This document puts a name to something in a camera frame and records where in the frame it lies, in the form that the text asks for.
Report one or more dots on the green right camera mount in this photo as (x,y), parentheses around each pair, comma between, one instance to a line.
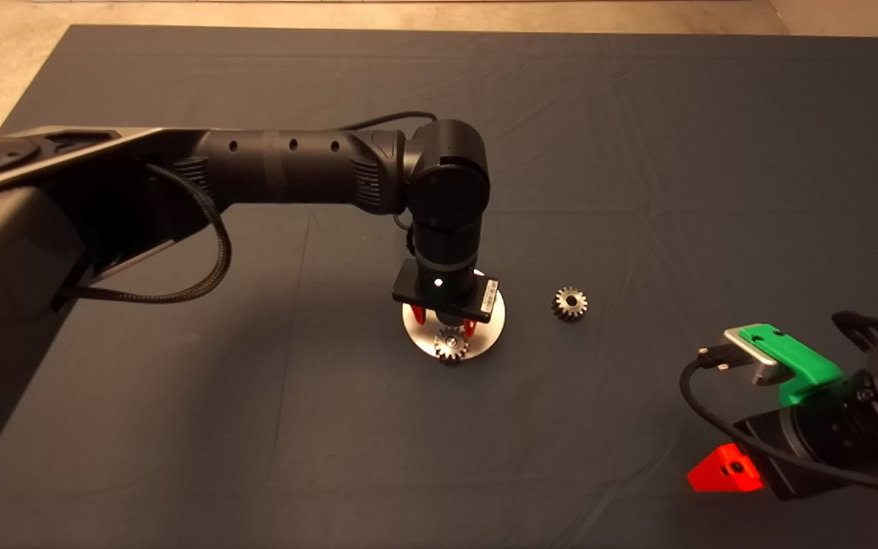
(805,374)

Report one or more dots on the round metal carrier plate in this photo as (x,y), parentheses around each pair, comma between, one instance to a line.
(488,335)

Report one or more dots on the small steel planetary gear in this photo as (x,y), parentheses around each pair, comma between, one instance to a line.
(561,306)
(443,347)

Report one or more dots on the dark grey table cloth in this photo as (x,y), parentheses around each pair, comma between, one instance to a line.
(637,152)

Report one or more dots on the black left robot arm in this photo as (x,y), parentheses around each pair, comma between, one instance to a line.
(294,164)

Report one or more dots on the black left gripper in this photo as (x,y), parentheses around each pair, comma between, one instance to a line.
(450,293)

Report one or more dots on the silver right camera box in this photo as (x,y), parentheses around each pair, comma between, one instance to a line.
(755,360)

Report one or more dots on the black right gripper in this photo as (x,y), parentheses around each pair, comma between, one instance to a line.
(816,446)

